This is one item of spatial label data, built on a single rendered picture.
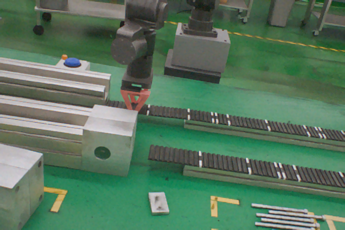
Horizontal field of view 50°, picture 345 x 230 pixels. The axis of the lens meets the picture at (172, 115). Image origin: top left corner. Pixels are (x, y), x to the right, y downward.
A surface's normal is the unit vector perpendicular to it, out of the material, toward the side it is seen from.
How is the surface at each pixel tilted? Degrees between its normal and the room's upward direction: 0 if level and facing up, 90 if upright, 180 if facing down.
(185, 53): 90
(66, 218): 0
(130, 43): 89
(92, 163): 90
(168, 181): 0
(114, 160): 90
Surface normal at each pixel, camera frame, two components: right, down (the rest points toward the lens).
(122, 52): -0.34, 0.40
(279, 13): -0.11, 0.52
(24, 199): 0.97, 0.22
